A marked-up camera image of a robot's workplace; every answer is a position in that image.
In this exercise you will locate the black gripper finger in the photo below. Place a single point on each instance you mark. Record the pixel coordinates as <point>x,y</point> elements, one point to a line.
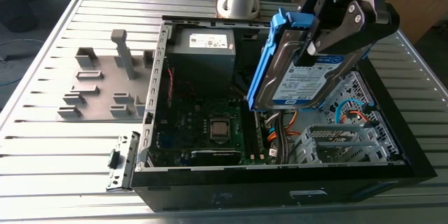
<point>350,32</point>
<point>326,14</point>

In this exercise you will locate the hard disk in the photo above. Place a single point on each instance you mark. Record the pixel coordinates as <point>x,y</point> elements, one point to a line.
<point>300,82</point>

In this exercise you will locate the metal disk bay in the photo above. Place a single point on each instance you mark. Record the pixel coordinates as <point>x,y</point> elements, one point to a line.
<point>336,144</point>

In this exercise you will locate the black CPU fan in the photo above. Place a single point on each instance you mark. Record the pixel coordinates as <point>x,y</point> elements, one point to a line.
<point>244,79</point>

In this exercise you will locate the grey power supply unit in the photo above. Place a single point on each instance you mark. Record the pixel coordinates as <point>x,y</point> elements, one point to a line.
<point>203,69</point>

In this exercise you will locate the green RAM stick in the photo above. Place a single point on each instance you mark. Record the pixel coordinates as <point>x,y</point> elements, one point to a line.
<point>258,134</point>

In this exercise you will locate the black RAM slot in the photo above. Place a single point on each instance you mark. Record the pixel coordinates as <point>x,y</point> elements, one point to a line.
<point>248,134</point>

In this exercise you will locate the silver CPU in socket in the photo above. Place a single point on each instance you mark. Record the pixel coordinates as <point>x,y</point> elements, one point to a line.
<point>220,129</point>

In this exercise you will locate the green motherboard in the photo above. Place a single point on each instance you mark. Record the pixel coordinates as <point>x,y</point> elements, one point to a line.
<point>182,129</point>

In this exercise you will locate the black PC case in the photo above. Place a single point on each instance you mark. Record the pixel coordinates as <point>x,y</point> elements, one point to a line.
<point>280,182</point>

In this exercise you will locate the black graphics card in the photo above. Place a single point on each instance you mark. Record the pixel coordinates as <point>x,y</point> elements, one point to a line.
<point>216,155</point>

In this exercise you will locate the grey parts rack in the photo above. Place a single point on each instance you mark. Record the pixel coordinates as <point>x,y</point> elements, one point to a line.
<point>104,90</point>

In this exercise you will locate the black office chair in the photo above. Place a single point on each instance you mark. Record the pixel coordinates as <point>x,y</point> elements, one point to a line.
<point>18,11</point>

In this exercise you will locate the metal case latch bracket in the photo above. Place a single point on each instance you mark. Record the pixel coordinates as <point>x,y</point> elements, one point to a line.
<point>127,155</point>

